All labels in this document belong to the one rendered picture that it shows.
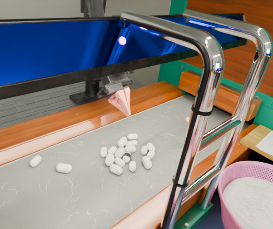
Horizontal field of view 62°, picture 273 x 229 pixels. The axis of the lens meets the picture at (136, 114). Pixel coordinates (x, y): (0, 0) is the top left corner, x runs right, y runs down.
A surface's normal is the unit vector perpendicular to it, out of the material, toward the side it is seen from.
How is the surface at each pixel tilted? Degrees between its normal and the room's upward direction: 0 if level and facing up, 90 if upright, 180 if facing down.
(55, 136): 45
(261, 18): 90
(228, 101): 90
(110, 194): 0
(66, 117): 0
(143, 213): 0
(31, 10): 90
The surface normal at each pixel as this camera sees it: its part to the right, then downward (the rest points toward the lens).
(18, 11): 0.66, 0.45
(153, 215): 0.11, -0.85
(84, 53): 0.62, -0.07
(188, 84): -0.73, 0.29
